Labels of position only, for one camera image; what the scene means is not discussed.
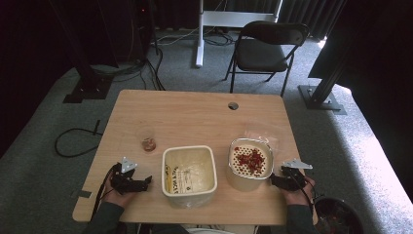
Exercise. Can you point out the person's right hand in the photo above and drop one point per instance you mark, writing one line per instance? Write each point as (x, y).
(297, 196)

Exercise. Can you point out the black folding chair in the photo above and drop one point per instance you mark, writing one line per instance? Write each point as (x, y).
(259, 53)

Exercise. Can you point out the grey tape strip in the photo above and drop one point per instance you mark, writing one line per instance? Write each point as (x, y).
(81, 194)

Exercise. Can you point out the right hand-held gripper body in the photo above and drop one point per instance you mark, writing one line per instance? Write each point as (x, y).
(293, 178)

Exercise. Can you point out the black metal stand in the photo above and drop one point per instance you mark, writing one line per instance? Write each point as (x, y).
(319, 99)
(87, 84)

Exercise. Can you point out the clear crumpled plastic bag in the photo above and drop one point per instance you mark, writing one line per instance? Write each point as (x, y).
(259, 135)

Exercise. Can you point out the small clear cup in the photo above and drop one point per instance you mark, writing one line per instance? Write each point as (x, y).
(148, 144)

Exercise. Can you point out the white desk frame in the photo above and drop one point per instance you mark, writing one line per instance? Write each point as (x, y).
(227, 19)

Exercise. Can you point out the dark curtain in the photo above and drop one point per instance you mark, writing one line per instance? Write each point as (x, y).
(305, 13)

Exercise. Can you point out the dark bowl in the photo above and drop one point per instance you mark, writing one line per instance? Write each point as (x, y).
(337, 216)

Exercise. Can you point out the white perforated strainer basket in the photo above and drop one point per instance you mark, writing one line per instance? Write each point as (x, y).
(235, 156)

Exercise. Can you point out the cream round outer pot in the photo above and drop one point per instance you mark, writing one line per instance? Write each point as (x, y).
(242, 184)

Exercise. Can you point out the clear printed plastic bag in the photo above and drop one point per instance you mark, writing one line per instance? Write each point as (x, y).
(181, 177)

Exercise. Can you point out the white rounded object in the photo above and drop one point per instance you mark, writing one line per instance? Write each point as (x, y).
(207, 231)

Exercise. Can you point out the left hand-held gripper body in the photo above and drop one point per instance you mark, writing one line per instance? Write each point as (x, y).
(125, 183)

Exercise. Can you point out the person's left hand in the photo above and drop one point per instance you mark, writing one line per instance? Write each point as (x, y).
(118, 197)

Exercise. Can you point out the cream square plastic container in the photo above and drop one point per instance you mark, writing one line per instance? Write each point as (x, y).
(207, 169)

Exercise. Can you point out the pile of red berries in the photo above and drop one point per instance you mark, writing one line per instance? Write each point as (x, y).
(251, 161)

